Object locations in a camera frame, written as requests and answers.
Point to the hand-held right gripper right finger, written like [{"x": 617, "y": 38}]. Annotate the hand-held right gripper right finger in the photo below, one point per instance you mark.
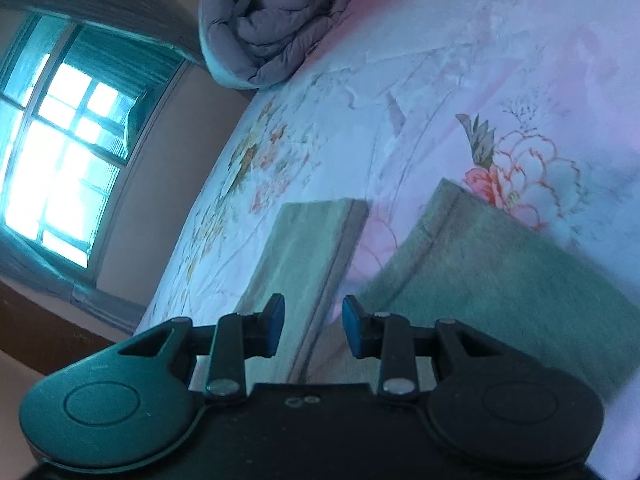
[{"x": 352, "y": 329}]

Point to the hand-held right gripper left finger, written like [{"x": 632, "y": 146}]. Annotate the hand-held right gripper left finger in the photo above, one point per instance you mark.
[{"x": 274, "y": 322}]

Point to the beige towel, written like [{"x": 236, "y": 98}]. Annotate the beige towel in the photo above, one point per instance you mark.
[{"x": 475, "y": 270}]

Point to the brown wooden door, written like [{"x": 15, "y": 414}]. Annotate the brown wooden door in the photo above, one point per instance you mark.
[{"x": 45, "y": 330}]

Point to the bed with floral pink sheet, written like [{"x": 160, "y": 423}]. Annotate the bed with floral pink sheet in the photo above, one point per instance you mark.
[{"x": 425, "y": 85}]

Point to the window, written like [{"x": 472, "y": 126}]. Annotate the window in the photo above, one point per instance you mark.
[{"x": 50, "y": 160}]

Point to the teal sheer curtain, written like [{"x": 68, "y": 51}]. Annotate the teal sheer curtain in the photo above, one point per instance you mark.
[{"x": 125, "y": 75}]

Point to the rolled grey quilt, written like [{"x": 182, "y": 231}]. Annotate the rolled grey quilt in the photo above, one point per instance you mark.
[{"x": 270, "y": 20}]

